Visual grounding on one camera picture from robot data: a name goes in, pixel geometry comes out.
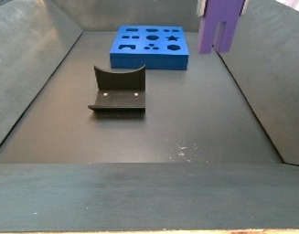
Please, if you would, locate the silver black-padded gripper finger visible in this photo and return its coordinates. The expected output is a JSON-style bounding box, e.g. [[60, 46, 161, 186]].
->
[[239, 0, 250, 16]]

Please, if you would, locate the silver screw gripper finger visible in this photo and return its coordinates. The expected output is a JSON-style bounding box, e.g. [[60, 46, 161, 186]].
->
[[197, 0, 207, 16]]

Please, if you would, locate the blue foam shape board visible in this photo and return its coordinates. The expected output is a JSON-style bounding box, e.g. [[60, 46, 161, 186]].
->
[[110, 26, 190, 70]]

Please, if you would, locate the black curved holder stand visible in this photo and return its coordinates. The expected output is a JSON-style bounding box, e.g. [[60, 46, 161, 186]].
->
[[89, 67, 146, 112]]

